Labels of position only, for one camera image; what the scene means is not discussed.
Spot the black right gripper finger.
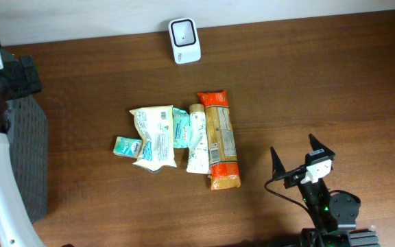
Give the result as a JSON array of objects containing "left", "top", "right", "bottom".
[
  {"left": 309, "top": 134, "right": 335, "bottom": 160},
  {"left": 270, "top": 147, "right": 286, "bottom": 175}
]

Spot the orange pasta packet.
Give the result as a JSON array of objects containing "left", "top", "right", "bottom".
[{"left": 197, "top": 91, "right": 241, "bottom": 191}]

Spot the white hair product tube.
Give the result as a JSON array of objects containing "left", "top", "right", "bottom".
[{"left": 187, "top": 104, "right": 210, "bottom": 174}]

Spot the teal snack pouch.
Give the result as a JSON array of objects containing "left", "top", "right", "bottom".
[{"left": 172, "top": 108, "right": 191, "bottom": 149}]

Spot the cream snack bag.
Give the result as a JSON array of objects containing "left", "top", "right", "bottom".
[{"left": 130, "top": 105, "right": 177, "bottom": 173}]

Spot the small teal tissue pack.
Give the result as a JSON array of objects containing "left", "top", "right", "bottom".
[{"left": 112, "top": 137, "right": 142, "bottom": 158}]

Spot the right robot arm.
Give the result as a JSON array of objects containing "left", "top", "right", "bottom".
[{"left": 264, "top": 134, "right": 361, "bottom": 246}]

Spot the white barcode scanner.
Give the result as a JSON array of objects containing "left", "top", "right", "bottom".
[{"left": 168, "top": 18, "right": 202, "bottom": 64}]

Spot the grey plastic mesh basket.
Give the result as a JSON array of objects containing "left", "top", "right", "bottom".
[{"left": 8, "top": 96, "right": 49, "bottom": 223}]

